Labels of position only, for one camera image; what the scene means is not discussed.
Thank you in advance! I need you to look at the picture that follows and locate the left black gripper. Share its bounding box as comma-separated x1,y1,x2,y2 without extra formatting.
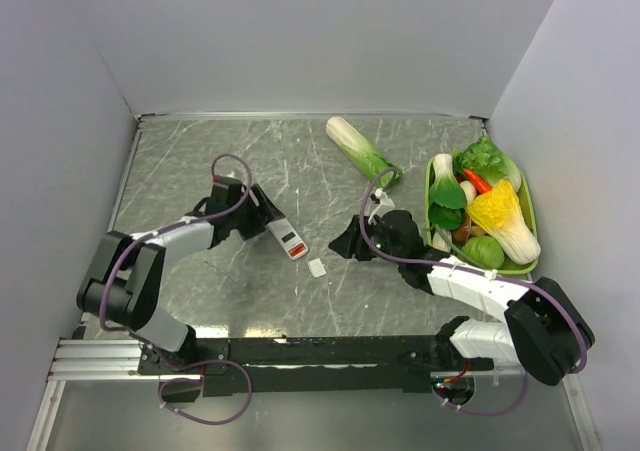
228,184,284,240

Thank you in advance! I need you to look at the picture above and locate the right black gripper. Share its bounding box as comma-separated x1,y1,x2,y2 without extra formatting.
328,214,405,265

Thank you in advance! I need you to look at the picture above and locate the white battery cover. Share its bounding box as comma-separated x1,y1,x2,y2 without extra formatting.
307,258,326,278

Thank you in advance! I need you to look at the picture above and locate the white remote control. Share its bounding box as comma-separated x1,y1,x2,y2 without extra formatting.
266,218,309,261

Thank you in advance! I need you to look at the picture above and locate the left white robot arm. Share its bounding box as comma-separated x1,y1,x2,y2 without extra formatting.
76,175,285,373

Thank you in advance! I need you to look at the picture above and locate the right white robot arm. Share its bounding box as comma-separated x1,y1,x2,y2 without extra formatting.
329,210,595,386

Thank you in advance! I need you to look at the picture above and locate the long green napa cabbage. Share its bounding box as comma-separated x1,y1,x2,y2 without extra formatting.
326,116,403,192

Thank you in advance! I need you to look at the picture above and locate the bok choy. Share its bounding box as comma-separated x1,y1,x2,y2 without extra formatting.
429,153,467,209

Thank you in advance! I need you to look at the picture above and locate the brown mushroom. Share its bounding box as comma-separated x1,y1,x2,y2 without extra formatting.
452,215,486,245

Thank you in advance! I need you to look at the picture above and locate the white mushroom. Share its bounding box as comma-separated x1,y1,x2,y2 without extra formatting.
459,180,477,205

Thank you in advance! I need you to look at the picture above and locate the round green cabbage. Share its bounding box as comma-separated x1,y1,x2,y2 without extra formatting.
462,235,505,269

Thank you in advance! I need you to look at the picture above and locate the red chili pepper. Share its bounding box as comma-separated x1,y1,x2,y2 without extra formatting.
463,168,492,194

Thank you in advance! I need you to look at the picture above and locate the yellow napa cabbage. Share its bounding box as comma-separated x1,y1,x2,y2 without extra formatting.
466,179,541,265

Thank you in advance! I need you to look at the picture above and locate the green lettuce head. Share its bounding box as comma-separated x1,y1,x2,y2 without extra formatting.
454,136,522,191

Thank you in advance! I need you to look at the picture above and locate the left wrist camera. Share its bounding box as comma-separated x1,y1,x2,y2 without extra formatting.
212,172,241,183

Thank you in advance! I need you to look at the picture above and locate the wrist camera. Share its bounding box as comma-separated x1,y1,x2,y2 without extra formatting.
212,172,241,183
367,188,395,225

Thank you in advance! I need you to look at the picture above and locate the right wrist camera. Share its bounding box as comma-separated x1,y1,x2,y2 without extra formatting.
367,188,395,225

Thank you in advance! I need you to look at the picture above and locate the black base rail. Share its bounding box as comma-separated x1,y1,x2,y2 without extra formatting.
138,335,494,397

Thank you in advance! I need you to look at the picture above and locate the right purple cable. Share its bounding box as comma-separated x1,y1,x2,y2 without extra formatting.
358,167,590,416

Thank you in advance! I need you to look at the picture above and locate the aluminium frame rail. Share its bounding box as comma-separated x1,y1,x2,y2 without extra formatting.
47,340,142,381

